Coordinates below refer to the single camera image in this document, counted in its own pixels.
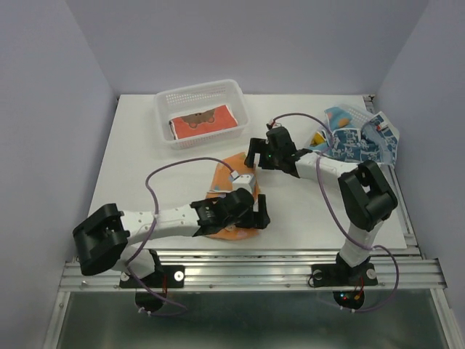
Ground orange polka dot towel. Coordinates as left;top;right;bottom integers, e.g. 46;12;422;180
204;152;263;242

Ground red bear towel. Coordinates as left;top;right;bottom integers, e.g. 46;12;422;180
169;105;238;140

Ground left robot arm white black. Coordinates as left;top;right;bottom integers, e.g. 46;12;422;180
73;188;270;286

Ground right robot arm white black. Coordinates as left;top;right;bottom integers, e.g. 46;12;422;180
244;127;398;288

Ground yellow patterned towel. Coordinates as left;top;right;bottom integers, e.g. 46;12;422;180
309;131;328;151

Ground light blue orange towel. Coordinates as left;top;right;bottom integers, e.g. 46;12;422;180
324;107;354;131

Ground white perforated basket right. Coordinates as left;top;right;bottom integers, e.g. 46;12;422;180
308;104;400;178

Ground white perforated basket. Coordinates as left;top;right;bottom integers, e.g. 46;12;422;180
308;104;400;178
153;79;250;150

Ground white perforated basket left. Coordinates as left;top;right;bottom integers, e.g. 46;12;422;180
153;79;250;150

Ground blue white patterned towel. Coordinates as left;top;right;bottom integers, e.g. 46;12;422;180
328;112;400;166

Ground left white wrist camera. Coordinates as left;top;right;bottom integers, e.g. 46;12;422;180
230;171;256;193

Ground aluminium rail frame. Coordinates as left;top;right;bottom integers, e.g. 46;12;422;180
44;247;464;348

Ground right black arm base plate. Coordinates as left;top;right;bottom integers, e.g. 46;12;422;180
309;263;379;288

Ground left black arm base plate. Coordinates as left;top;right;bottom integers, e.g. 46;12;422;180
142;265;185;289

